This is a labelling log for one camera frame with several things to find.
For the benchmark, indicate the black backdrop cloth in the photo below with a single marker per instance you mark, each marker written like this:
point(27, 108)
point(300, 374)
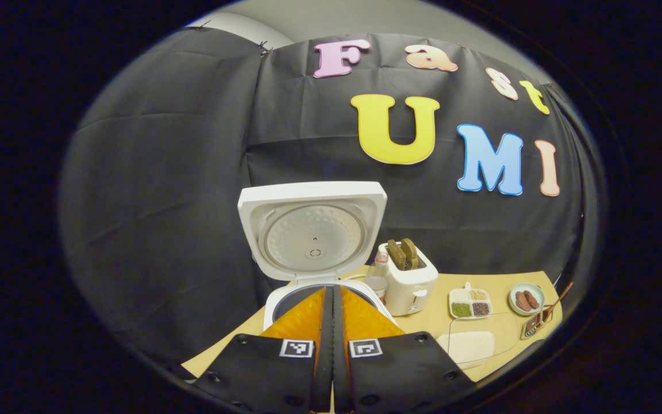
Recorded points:
point(181, 172)

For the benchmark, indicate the white divided dish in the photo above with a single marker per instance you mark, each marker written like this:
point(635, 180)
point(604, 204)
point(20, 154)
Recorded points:
point(462, 296)

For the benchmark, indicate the brown bread slice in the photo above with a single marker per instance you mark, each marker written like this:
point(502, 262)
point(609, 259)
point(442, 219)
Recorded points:
point(396, 255)
point(411, 253)

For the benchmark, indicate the pale green plate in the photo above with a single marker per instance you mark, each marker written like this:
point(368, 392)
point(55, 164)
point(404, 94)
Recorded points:
point(514, 287)

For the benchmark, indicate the heap of green beans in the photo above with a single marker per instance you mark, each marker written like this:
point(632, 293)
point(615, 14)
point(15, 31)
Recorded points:
point(461, 310)

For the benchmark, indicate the brown meat piece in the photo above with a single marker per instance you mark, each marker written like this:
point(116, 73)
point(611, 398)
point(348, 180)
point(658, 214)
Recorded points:
point(522, 301)
point(532, 299)

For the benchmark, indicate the small clear bottle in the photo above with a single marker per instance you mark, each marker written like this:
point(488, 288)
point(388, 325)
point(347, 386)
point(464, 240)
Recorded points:
point(377, 282)

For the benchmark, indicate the white toaster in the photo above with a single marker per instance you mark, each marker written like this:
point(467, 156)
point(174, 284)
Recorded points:
point(414, 290)

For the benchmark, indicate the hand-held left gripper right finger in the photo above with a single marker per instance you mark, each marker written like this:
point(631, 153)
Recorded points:
point(400, 374)

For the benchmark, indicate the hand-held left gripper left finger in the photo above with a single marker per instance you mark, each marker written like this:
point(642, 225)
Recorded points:
point(262, 374)

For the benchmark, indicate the heap of pale beans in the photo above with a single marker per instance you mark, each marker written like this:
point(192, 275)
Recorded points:
point(478, 295)

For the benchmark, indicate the clear glass tray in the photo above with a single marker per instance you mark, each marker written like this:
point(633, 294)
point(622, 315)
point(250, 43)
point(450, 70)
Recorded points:
point(500, 328)

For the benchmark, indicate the black binder clip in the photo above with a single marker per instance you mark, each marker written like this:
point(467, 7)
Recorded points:
point(264, 48)
point(201, 25)

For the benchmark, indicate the heap of dark beans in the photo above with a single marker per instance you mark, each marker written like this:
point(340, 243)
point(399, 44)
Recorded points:
point(481, 309)

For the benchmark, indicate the brown wooden spoon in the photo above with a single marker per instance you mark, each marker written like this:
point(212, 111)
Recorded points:
point(559, 299)

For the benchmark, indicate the white rice cooker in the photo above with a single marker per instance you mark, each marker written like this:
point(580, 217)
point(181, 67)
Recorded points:
point(314, 236)

